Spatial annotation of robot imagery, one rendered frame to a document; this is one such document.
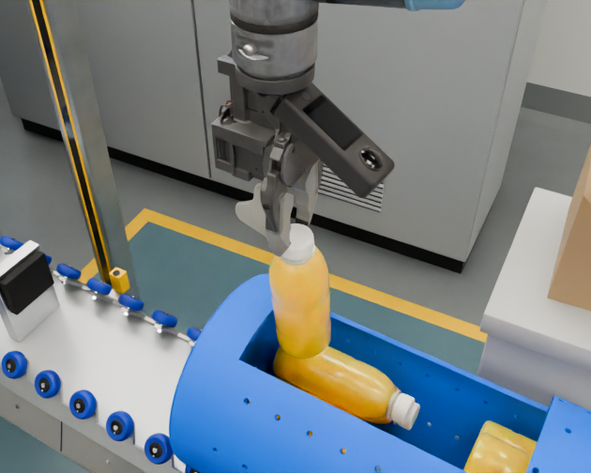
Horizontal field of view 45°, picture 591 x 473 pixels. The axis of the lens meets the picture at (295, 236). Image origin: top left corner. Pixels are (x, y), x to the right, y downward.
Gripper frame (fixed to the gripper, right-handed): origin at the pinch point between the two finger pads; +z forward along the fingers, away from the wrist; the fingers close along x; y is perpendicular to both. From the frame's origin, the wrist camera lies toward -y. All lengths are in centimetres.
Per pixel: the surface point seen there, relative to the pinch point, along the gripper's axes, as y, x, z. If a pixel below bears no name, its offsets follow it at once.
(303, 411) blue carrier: -5.7, 7.8, 18.1
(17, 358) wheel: 47, 9, 41
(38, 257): 52, -3, 31
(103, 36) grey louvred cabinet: 161, -130, 73
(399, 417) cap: -13.4, -3.7, 28.3
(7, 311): 53, 4, 38
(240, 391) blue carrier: 2.3, 8.8, 18.9
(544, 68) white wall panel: 23, -267, 113
